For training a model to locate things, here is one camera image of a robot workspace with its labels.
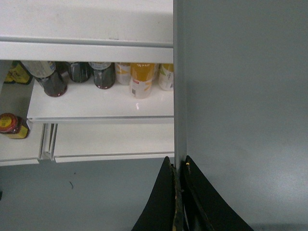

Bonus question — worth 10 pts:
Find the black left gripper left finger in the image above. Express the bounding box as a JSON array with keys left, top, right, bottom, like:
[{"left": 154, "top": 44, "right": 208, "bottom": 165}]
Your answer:
[{"left": 132, "top": 156, "right": 183, "bottom": 231}]

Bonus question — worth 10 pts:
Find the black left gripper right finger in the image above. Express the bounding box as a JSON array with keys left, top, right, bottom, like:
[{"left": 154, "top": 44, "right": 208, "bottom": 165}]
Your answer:
[{"left": 180, "top": 156, "right": 252, "bottom": 231}]

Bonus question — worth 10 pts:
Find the grey silver metal tray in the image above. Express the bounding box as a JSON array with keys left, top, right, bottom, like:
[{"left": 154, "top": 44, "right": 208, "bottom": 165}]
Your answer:
[{"left": 173, "top": 0, "right": 308, "bottom": 231}]

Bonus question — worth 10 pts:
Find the white metal shelf unit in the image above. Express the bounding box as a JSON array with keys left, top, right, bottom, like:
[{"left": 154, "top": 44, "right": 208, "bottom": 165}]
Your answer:
[{"left": 0, "top": 0, "right": 174, "bottom": 166}]

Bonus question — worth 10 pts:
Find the yellow white drink bottle front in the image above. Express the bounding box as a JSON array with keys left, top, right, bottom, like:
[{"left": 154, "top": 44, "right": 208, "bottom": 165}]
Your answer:
[{"left": 129, "top": 63, "right": 155, "bottom": 99}]

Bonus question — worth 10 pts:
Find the yellow white drink bottle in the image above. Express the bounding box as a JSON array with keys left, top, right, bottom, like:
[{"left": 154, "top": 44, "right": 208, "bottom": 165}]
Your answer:
[
  {"left": 115, "top": 63, "right": 130, "bottom": 86},
  {"left": 129, "top": 63, "right": 155, "bottom": 99}
]

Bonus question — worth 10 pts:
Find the green white drink bottle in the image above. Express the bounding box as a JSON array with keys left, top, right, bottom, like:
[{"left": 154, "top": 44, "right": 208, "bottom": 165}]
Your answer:
[{"left": 158, "top": 64, "right": 174, "bottom": 91}]

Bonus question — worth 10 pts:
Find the dark tea bottle right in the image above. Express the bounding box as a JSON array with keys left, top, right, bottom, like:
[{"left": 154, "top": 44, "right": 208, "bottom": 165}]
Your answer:
[{"left": 89, "top": 62, "right": 116, "bottom": 90}]

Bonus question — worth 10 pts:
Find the dark tea bottle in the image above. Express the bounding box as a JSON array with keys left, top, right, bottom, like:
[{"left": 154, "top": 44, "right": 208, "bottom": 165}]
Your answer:
[
  {"left": 21, "top": 60, "right": 67, "bottom": 97},
  {"left": 89, "top": 62, "right": 116, "bottom": 90},
  {"left": 67, "top": 62, "right": 90, "bottom": 83}
]

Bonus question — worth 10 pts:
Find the yellow white drink bottle back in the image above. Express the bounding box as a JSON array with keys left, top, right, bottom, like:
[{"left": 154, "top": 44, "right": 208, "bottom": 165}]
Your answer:
[{"left": 115, "top": 63, "right": 130, "bottom": 86}]

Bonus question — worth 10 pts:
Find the dark tea bottle middle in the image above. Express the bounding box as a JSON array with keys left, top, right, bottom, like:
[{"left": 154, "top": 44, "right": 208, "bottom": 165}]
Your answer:
[{"left": 67, "top": 62, "right": 90, "bottom": 83}]

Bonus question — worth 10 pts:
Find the red lid sauce jar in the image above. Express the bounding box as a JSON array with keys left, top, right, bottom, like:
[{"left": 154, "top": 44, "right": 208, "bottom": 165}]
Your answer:
[{"left": 0, "top": 113, "right": 30, "bottom": 139}]

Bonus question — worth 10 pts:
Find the dark tea bottle left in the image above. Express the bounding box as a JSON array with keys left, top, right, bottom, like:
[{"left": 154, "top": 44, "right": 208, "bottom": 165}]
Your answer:
[{"left": 21, "top": 60, "right": 67, "bottom": 97}]

